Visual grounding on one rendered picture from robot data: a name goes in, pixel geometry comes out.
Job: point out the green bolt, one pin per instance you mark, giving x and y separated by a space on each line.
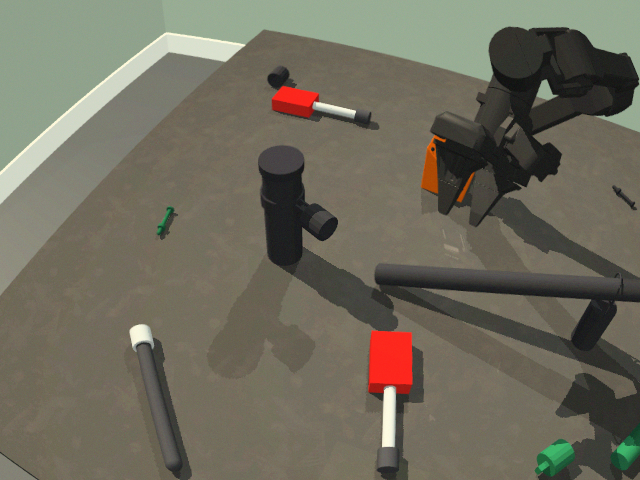
161 227

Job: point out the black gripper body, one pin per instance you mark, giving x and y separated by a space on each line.
477 137

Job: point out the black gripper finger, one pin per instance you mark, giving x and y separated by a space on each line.
454 168
487 191

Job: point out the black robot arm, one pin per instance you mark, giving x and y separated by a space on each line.
586 80

